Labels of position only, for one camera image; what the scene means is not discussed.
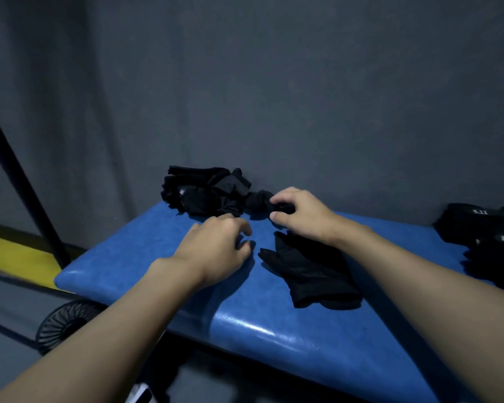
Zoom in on black metal pole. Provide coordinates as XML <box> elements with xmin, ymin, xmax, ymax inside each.
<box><xmin>0</xmin><ymin>96</ymin><xmax>72</xmax><ymax>269</ymax></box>

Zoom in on person's left hand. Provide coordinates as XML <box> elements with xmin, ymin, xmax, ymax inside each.
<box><xmin>172</xmin><ymin>213</ymin><xmax>254</xmax><ymax>290</ymax></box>

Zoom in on white power bank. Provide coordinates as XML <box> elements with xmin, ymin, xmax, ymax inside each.
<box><xmin>125</xmin><ymin>382</ymin><xmax>153</xmax><ymax>403</ymax></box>

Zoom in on person's left forearm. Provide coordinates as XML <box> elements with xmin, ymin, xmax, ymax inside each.
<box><xmin>0</xmin><ymin>257</ymin><xmax>207</xmax><ymax>403</ymax></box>

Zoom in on person's right hand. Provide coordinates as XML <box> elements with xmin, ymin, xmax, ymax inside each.
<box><xmin>268</xmin><ymin>186</ymin><xmax>341</xmax><ymax>248</ymax></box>

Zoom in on yellow floor mat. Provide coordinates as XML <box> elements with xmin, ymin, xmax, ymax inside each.
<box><xmin>0</xmin><ymin>232</ymin><xmax>74</xmax><ymax>294</ymax></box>

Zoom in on pile of black gloves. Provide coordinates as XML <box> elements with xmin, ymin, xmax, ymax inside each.
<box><xmin>161</xmin><ymin>165</ymin><xmax>253</xmax><ymax>218</ymax></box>

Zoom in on person's right forearm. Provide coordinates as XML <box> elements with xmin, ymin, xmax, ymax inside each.
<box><xmin>329</xmin><ymin>218</ymin><xmax>504</xmax><ymax>403</ymax></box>

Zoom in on black floor fan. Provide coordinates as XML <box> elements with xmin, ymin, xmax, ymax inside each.
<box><xmin>35</xmin><ymin>299</ymin><xmax>108</xmax><ymax>355</ymax></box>

